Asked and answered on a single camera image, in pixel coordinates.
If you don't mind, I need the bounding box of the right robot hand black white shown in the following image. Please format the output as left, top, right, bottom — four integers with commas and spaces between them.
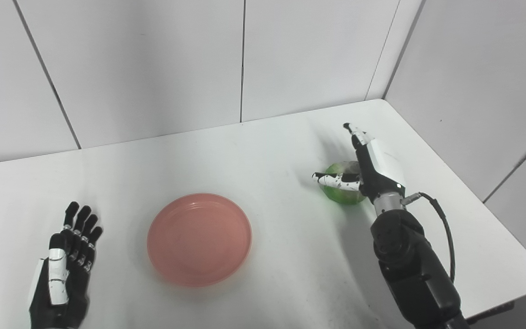
312, 122, 407, 205

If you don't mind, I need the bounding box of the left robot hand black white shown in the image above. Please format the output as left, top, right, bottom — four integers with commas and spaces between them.
28, 202, 104, 329

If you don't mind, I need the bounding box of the green cabbage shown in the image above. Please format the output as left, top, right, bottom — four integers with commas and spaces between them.
319, 161, 367, 205

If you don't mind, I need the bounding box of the pink round plate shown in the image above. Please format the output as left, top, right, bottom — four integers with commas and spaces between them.
147, 193, 252, 287

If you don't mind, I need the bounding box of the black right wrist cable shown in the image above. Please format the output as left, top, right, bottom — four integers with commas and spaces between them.
401, 192, 455, 283

